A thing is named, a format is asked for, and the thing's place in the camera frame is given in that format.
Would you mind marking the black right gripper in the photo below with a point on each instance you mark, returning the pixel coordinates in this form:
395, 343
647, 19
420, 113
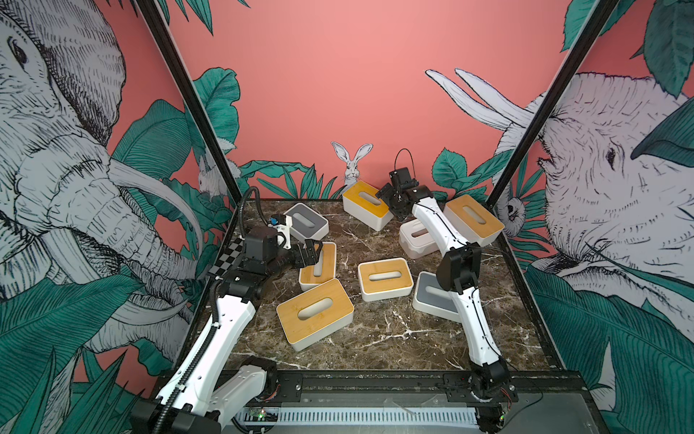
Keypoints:
399, 213

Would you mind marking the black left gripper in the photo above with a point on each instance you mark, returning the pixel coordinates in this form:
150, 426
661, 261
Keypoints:
313, 257

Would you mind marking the large white box bamboo lid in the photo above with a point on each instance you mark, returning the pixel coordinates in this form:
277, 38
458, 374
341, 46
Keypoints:
315, 314

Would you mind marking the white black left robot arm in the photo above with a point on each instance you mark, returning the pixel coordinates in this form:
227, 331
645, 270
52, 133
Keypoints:
193, 401

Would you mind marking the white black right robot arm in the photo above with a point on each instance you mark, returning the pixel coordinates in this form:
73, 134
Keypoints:
457, 274

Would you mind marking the pink white drip tissue box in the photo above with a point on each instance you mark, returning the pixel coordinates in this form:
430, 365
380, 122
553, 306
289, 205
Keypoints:
415, 240

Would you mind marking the narrow white box bamboo lid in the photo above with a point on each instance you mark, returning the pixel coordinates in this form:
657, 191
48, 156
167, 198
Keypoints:
324, 270

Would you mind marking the white box grey lid back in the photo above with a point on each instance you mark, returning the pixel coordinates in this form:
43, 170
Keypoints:
307, 223

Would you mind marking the white box grey lid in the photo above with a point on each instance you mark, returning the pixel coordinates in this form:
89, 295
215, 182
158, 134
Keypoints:
307, 223
429, 298

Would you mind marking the white box yellow wood lid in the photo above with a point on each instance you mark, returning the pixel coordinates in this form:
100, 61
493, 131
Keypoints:
361, 202

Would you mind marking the small white box bamboo lid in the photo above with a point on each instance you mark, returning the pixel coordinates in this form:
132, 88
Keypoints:
385, 279

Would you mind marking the black white checkerboard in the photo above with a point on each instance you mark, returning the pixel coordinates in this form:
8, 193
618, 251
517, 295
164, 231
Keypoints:
227, 257

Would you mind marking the white box bamboo lid corner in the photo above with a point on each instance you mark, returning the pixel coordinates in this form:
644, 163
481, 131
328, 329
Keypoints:
473, 220

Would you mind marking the white box grey lid front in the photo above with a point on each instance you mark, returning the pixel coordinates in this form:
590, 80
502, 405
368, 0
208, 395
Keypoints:
429, 298

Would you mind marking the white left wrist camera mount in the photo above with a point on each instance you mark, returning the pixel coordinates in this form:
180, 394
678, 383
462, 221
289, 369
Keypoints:
282, 224

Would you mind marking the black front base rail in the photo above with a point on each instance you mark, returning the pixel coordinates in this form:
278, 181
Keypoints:
314, 387

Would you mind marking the white ribbed cable duct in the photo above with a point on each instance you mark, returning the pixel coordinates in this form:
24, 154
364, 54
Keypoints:
364, 416

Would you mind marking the black right frame post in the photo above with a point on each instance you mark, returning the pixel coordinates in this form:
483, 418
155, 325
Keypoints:
590, 30

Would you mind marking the black frame post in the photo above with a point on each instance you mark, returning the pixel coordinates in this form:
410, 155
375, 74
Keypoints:
153, 16
590, 30

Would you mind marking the black left frame post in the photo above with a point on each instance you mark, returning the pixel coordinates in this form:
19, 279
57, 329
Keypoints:
153, 16

